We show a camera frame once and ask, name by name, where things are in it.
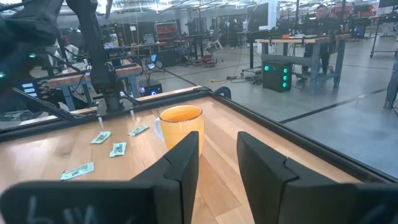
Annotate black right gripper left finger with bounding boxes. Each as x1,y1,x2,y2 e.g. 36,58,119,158
0,131,200,224

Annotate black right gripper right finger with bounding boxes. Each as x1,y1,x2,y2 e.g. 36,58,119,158
236,131,398,224

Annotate pale green printed sachet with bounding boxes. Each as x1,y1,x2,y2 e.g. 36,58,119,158
60,161,95,182
109,141,127,158
90,130,112,145
127,124,150,138

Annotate yellow ceramic mug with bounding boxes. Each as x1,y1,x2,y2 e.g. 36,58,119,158
153,105,205,156

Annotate black computer tower green lights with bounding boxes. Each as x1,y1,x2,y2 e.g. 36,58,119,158
262,60,293,93

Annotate wooden workbench with blue legs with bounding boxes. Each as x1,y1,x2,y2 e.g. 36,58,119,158
46,63,144,111
257,33,352,96

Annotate small red cart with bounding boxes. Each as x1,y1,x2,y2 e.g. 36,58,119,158
200,54,218,68

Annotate white chair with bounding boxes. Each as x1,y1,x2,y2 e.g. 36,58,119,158
205,29,224,52

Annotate red storage shelving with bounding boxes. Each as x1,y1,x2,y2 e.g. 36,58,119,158
154,21,180,47

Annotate black monitor screen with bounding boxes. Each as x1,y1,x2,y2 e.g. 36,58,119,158
248,2,270,32

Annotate black rolling stand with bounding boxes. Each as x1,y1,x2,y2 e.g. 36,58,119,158
369,14,398,58

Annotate black aluminium table frame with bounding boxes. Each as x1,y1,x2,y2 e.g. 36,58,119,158
0,85,398,184

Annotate black computer blue ring light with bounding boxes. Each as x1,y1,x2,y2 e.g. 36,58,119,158
139,80,164,96

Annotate bundle of floor cables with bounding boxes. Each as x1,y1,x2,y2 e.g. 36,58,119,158
211,73,264,86

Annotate grey metal post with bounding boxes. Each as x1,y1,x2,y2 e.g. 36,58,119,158
382,60,398,110

